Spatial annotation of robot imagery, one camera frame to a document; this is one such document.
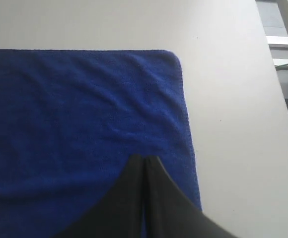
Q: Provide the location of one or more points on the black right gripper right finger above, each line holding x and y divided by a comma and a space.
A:
168, 212

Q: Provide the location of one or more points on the blue microfibre towel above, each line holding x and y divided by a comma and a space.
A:
69, 120

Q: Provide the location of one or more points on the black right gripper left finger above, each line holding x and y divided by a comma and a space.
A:
119, 213

